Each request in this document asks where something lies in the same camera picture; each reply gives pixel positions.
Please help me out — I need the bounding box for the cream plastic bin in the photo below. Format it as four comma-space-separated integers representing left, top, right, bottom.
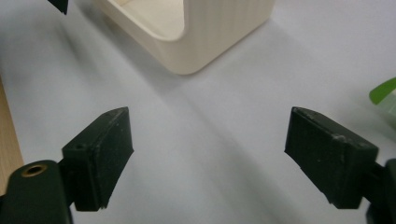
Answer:
96, 0, 276, 76

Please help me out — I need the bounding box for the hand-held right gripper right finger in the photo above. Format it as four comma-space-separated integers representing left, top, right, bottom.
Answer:
284, 106, 380, 210

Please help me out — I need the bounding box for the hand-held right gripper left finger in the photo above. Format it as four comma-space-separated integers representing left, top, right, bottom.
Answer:
61, 106, 135, 212

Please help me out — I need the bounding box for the green and clear plastic bottle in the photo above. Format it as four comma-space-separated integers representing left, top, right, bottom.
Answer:
368, 77, 396, 132

